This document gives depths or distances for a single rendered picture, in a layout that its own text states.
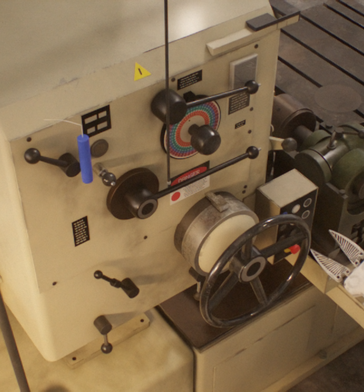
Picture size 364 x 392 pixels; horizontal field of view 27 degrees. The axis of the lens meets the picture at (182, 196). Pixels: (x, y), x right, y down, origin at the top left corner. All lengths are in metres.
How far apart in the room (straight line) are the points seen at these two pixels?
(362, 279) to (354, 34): 1.86
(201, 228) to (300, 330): 1.20
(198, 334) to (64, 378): 0.49
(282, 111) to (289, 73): 0.73
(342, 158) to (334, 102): 0.75
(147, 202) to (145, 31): 0.41
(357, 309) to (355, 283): 0.88
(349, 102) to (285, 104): 0.61
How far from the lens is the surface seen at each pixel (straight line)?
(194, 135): 1.84
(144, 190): 1.86
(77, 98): 1.69
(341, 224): 2.48
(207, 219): 2.05
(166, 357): 2.73
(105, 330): 2.16
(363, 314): 2.82
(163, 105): 1.74
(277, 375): 3.33
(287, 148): 2.16
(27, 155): 1.62
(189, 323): 2.79
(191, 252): 2.08
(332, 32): 3.62
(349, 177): 2.41
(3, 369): 2.77
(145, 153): 1.86
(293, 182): 2.27
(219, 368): 2.92
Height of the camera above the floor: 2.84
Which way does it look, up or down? 43 degrees down
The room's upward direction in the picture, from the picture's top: straight up
